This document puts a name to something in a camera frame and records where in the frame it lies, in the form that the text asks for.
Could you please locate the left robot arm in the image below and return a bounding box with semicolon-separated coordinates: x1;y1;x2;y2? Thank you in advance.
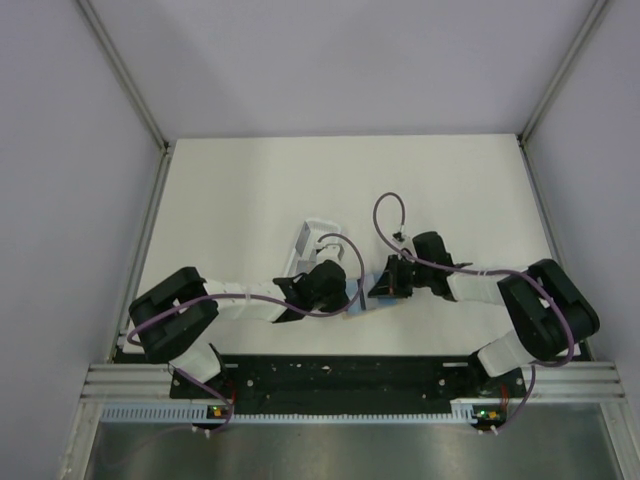
127;260;349;397

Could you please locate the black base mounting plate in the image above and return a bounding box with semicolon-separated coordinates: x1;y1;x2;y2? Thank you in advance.
169;353;534;416

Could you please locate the right aluminium frame post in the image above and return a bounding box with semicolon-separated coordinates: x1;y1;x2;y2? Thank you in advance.
518;0;614;148

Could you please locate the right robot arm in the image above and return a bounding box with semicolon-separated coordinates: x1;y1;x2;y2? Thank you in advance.
368;231;600;396

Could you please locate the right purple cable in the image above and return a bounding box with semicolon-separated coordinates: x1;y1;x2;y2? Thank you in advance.
373;193;576;369

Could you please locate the purple cable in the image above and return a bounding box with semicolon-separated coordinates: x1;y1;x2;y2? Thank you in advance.
373;193;576;369
127;232;366;347

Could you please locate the aluminium frame post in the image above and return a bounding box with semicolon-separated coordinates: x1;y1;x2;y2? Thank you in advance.
73;0;170;153
518;0;614;148

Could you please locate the left aluminium frame post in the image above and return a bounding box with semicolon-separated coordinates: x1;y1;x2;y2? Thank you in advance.
73;0;170;153

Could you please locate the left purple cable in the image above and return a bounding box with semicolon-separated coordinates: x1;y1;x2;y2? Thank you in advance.
127;232;366;347

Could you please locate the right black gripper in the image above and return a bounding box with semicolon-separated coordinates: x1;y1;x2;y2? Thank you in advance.
369;254;432;299

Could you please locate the beige card holder wallet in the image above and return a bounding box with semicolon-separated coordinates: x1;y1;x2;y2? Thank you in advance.
344;272;398;317

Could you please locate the grey slotted cable duct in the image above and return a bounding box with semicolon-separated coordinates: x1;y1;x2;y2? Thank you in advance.
101;402;494;425

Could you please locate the white card magnetic stripe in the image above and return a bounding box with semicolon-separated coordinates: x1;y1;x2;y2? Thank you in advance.
357;278;366;312

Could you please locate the clear plastic card tray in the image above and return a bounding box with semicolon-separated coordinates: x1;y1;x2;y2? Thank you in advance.
284;218;342;277

